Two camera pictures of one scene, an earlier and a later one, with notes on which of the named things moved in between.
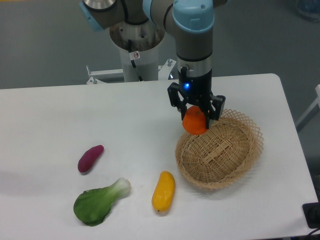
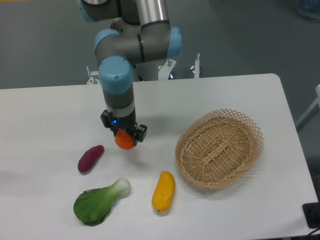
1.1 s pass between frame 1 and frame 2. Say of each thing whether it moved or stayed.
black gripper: moved
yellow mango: stayed
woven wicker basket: stayed
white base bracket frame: stayed
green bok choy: stayed
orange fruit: moved
